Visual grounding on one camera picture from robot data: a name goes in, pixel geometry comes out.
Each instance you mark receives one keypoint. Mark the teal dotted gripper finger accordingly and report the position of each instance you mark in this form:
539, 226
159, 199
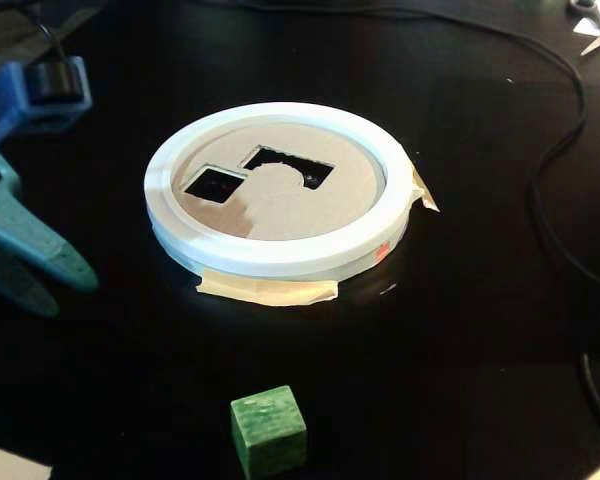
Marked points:
40, 250

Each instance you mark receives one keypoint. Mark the teal smooth gripper finger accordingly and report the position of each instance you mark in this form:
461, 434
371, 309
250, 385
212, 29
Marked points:
20, 285

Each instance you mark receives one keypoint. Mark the green square wooden block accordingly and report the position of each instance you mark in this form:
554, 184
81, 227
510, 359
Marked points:
267, 430

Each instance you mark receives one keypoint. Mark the white paper sheet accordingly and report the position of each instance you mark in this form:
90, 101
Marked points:
10, 465

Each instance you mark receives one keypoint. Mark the long masking tape strip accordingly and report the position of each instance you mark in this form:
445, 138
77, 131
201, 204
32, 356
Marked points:
270, 292

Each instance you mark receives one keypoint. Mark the short folded masking tape piece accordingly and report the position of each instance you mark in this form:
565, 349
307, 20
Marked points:
425, 195

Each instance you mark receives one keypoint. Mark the small white paper scrap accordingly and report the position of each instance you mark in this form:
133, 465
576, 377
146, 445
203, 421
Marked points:
586, 26

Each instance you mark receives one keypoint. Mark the silver scissors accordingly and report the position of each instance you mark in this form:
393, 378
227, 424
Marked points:
597, 42

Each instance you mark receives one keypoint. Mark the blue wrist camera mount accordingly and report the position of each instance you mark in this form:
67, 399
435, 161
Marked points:
65, 112

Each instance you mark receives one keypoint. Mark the black round wrist camera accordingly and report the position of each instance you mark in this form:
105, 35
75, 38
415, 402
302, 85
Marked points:
50, 80

